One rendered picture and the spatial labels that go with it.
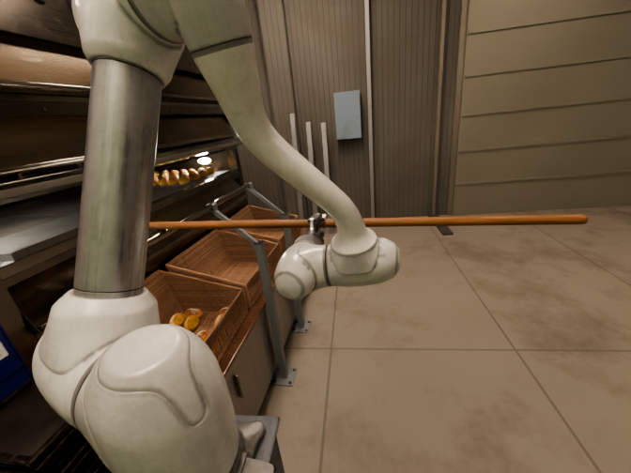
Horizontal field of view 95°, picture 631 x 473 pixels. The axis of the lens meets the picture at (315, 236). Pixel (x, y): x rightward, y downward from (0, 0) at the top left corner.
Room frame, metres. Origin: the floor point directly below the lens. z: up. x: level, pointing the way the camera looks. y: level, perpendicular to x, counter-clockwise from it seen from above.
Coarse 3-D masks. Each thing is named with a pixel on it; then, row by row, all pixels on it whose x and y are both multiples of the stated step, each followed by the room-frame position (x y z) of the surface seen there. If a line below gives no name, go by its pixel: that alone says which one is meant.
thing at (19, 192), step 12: (228, 144) 2.22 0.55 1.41; (240, 144) 2.46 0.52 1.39; (168, 156) 1.57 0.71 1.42; (180, 156) 1.66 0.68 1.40; (192, 156) 1.91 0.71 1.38; (60, 180) 1.01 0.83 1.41; (72, 180) 1.05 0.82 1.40; (0, 192) 0.84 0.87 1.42; (12, 192) 0.87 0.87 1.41; (24, 192) 0.90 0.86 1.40; (36, 192) 0.95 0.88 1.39; (48, 192) 1.10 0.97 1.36; (0, 204) 0.94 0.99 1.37
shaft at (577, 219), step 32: (160, 224) 1.09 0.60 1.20; (192, 224) 1.05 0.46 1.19; (224, 224) 1.02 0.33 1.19; (256, 224) 0.99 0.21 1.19; (288, 224) 0.97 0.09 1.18; (384, 224) 0.89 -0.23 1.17; (416, 224) 0.87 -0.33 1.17; (448, 224) 0.85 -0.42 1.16; (480, 224) 0.83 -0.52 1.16; (512, 224) 0.81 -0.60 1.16; (544, 224) 0.79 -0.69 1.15
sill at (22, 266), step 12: (216, 180) 2.23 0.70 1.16; (180, 192) 1.80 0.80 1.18; (192, 192) 1.91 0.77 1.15; (156, 204) 1.58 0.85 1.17; (168, 204) 1.67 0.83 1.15; (72, 240) 1.10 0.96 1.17; (36, 252) 0.97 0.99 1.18; (48, 252) 1.01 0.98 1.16; (60, 252) 1.04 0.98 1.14; (0, 264) 0.90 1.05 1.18; (12, 264) 0.90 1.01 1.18; (24, 264) 0.93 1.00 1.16; (36, 264) 0.96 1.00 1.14; (0, 276) 0.86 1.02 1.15
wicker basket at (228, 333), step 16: (160, 272) 1.41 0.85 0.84; (176, 288) 1.39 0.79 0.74; (192, 288) 1.37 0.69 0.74; (208, 288) 1.35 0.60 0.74; (224, 288) 1.33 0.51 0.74; (240, 288) 1.32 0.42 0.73; (160, 304) 1.30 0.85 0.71; (176, 304) 1.38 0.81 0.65; (192, 304) 1.38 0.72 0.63; (224, 304) 1.34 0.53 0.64; (240, 304) 1.27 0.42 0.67; (160, 320) 1.25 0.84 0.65; (208, 320) 1.28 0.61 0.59; (224, 320) 1.11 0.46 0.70; (240, 320) 1.23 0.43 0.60; (208, 336) 0.97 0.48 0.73; (224, 336) 1.07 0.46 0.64
